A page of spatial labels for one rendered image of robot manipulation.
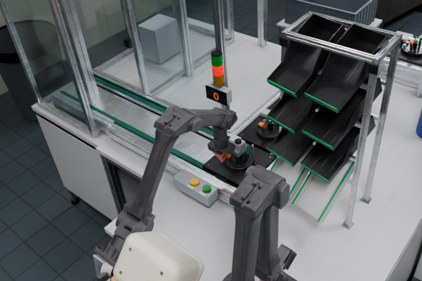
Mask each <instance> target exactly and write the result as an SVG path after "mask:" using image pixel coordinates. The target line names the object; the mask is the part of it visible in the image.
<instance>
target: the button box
mask: <svg viewBox="0 0 422 281"><path fill-rule="evenodd" d="M172 178H173V185H174V187H175V188H177V189H179V190H180V191H182V192H184V193H186V194H187V195H189V196H191V197H193V198H194V199H196V200H197V201H199V202H201V203H203V204H204V205H206V206H208V207H209V206H210V205H211V204H213V203H214V202H215V201H216V200H217V199H218V198H219V193H218V188H216V187H215V186H212V185H211V184H209V183H207V182H205V181H203V180H202V179H200V178H198V177H196V176H194V175H192V174H190V173H189V172H187V171H185V170H183V169H182V170H181V171H180V172H178V173H177V174H176V175H175V176H173V177H172ZM192 178H197V179H198V180H199V184H198V185H196V186H192V185H191V184H190V180H191V179H192ZM206 184H208V185H210V186H211V188H212V190H211V191H210V192H209V193H204V192H203V191H202V187H203V186H204V185H206Z"/></svg>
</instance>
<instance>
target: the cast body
mask: <svg viewBox="0 0 422 281"><path fill-rule="evenodd" d="M232 143H233V144H235V150H234V151H232V152H233V153H232V155H233V156H235V157H240V156H241V155H242V154H243V153H245V152H246V151H247V146H246V145H247V143H246V142H245V141H244V140H242V139H240V138H237V139H236V140H235V141H233V142H232Z"/></svg>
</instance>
